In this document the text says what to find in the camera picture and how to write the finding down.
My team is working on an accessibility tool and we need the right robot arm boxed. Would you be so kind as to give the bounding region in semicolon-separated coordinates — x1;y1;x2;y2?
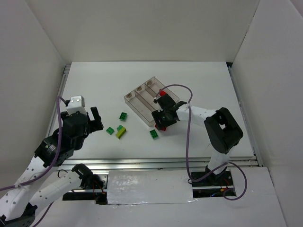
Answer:
152;94;243;183

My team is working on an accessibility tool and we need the clear right container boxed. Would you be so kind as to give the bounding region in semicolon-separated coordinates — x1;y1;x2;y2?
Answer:
142;77;179;111

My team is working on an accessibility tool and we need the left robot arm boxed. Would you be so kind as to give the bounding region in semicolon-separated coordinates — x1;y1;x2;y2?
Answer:
0;107;104;227

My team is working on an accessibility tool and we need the clear left container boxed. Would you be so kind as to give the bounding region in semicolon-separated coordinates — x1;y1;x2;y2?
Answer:
124;90;155;127

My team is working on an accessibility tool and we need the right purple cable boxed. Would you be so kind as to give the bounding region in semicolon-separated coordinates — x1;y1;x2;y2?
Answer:
155;84;249;201

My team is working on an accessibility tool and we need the lime lego block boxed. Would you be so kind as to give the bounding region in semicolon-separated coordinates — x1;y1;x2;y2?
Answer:
116;127;126;139

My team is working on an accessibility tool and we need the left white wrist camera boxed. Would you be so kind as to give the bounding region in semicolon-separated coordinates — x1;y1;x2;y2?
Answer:
66;96;86;115

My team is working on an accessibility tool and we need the green lego two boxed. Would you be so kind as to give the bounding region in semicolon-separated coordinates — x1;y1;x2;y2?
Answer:
119;112;127;122

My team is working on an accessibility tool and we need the small green square lego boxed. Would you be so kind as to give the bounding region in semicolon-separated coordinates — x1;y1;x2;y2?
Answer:
106;127;115;135

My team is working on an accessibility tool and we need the aluminium frame rail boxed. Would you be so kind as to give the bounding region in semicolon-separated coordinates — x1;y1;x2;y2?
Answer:
59;157;258;171

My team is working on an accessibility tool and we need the silver tape sheet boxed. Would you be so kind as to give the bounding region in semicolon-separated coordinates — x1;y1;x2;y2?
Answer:
107;170;195;205

